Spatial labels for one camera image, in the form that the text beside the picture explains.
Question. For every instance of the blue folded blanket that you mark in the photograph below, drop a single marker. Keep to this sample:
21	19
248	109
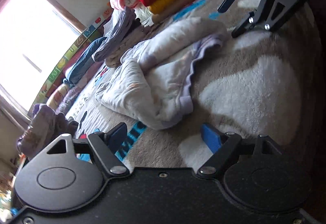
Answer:
84	61

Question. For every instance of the colourful alphabet foam mat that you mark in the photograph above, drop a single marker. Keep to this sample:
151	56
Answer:
73	48

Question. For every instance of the white printed folded garment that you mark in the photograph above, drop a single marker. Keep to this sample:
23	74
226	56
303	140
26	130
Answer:
119	54

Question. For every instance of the white crumpled sheet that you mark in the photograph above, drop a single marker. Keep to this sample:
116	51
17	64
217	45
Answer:
142	15

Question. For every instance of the window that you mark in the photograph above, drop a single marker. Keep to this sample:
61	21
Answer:
33	40

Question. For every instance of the yellow printed pillow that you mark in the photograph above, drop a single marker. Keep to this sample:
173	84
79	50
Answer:
57	96

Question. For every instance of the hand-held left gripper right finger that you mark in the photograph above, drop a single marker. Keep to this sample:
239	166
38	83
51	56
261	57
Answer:
212	137

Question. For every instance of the brown cartoon printed blanket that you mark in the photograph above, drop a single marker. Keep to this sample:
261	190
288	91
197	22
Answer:
254	73

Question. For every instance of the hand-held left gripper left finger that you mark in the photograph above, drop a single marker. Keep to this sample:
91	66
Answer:
118	136

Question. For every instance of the purple folded garment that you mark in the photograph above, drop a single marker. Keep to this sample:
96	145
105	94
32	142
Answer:
114	33

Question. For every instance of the white floral fleece top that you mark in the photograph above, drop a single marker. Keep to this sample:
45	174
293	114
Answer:
158	81

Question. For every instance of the beige folded garment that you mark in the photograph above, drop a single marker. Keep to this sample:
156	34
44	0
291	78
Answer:
183	7

